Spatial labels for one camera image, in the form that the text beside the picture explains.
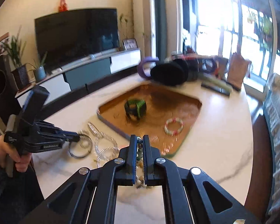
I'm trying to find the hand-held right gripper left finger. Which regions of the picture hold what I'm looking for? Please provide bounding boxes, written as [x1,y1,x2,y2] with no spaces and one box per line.
[19,134,140,224]

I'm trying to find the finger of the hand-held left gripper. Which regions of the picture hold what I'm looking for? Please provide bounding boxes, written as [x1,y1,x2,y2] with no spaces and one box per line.
[35,121,81,140]
[37,135,81,145]

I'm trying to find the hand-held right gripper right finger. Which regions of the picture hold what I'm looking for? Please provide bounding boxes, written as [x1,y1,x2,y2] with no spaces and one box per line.
[142,134,263,224]

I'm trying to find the green brown bead bracelet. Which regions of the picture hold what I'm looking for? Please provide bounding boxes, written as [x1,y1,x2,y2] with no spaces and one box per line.
[135,137,147,190]

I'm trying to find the dark thin bangle ring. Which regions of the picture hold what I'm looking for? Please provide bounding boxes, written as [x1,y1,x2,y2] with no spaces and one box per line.
[68,132,94,159]

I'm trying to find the sparkling crystal bracelet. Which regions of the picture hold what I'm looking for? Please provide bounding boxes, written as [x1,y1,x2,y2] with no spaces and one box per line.
[93,132,119,155]

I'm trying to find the golden metal tray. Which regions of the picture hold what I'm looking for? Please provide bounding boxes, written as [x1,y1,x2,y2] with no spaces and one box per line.
[97,83,203,157]

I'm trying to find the person's left forearm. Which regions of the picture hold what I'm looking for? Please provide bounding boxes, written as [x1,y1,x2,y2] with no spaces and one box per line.
[0,133,44,217]

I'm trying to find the person's left hand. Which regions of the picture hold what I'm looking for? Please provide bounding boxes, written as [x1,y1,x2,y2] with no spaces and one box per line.
[0,134,32,173]

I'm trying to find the plant in blue-grey pot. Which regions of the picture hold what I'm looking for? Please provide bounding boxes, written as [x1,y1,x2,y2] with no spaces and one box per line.
[26,51,49,84]

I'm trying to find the dark wooden speaker cabinet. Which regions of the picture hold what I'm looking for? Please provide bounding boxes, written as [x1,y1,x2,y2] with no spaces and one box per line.
[0,54,22,127]

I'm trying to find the green black wristwatch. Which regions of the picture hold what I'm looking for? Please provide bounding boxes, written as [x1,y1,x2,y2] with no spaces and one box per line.
[124,99,147,122]

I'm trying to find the white and teal television cabinet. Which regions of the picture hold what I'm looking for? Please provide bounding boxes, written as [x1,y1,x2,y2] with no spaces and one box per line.
[15,48,141,103]

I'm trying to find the silver soundbar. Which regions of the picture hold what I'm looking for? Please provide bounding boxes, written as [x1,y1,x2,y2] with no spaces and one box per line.
[61,50,113,70]

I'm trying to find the black flat television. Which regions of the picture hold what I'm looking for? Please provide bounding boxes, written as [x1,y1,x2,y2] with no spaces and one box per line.
[35,8,120,69]

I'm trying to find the purple curved massager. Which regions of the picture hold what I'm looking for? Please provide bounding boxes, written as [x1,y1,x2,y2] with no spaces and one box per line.
[137,56,221,80]

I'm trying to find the black round container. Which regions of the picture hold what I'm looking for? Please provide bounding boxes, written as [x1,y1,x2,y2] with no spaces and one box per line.
[187,61,200,82]

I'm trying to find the black remote control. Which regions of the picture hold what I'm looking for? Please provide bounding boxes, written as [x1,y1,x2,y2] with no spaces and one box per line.
[224,80,242,91]
[201,82,231,96]

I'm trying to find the pale green massage stick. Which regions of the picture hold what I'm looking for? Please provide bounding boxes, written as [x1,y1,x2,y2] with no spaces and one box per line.
[197,73,234,91]

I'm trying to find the bamboo plant in vase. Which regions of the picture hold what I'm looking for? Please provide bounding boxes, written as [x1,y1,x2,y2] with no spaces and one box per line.
[118,13,134,51]

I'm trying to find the pink gift bag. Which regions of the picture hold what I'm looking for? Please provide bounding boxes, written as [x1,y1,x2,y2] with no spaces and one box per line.
[227,52,252,91]

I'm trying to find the white standing air conditioner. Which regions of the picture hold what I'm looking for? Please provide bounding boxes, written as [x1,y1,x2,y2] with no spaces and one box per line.
[131,0,157,59]

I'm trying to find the sofa with quilted grey cover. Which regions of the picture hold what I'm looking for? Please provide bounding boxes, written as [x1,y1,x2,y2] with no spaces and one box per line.
[262,73,280,217]

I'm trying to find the teal curtain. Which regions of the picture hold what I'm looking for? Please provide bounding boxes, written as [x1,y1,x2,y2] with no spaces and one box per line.
[154,0,168,61]

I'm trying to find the sliding glass balcony door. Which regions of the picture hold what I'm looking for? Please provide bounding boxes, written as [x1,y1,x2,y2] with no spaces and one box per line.
[181,0,280,94]

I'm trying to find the hanging balcony plant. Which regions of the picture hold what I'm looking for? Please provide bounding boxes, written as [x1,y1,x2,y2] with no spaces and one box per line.
[261,14,274,42]
[246,5,259,25]

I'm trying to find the pink white bead bracelet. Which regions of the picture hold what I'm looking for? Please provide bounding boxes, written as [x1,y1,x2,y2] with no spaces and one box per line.
[164,117,184,136]

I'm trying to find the small photo frame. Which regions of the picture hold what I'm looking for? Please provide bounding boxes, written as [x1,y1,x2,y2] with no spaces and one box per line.
[122,38,139,50]

